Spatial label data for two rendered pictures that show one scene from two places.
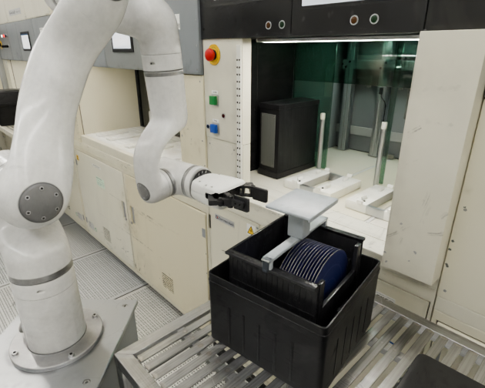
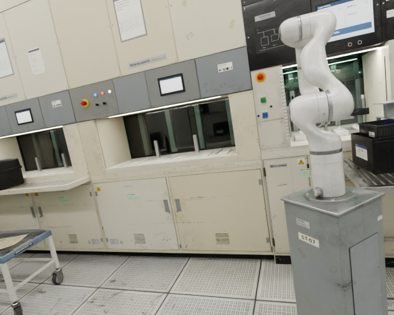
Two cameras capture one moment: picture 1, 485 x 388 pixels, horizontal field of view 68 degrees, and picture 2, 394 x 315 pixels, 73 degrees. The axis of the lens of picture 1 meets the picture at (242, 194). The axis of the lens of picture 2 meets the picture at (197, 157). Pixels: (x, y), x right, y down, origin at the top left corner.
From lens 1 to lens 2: 1.36 m
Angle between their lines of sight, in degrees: 29
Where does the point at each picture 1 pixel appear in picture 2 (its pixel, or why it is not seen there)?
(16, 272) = (336, 145)
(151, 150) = not seen: hidden behind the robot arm
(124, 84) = (120, 130)
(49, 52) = (323, 46)
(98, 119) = (111, 156)
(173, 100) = not seen: hidden behind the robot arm
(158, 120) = (313, 87)
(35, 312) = (341, 168)
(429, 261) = not seen: outside the picture
